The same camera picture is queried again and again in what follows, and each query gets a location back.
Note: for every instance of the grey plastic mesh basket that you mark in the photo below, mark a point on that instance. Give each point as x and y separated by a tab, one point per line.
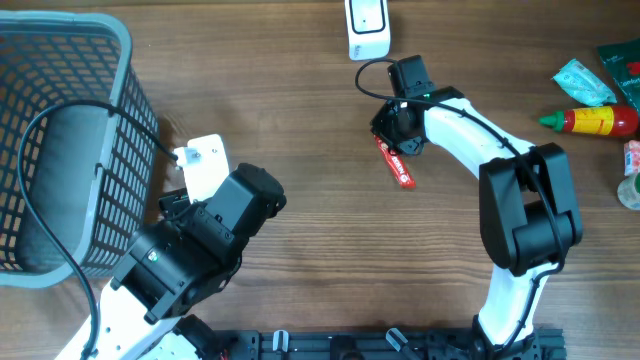
77	151

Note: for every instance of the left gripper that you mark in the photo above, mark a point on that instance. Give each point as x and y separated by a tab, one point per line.
175	202

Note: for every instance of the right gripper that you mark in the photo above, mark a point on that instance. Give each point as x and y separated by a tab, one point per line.
379	122

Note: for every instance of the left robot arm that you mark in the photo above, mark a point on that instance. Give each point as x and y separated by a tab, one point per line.
144	310

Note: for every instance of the green lid jar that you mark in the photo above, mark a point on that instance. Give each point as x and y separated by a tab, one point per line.
628	192

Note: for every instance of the red white tissue packet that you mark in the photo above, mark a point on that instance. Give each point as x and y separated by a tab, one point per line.
631	157

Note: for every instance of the green 3M gloves packet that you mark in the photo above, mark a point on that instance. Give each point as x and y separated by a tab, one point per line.
621	60

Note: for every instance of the mint green wipes packet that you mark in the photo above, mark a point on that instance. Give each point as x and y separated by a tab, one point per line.
583	86

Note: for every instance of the sriracha bottle green cap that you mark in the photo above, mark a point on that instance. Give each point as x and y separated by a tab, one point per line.
614	120

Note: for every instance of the white barcode scanner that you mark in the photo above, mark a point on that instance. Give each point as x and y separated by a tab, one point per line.
368	29

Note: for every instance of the red sachet pack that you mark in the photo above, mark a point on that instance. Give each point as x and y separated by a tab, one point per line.
395	164

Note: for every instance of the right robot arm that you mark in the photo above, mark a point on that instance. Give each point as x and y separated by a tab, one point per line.
528	211

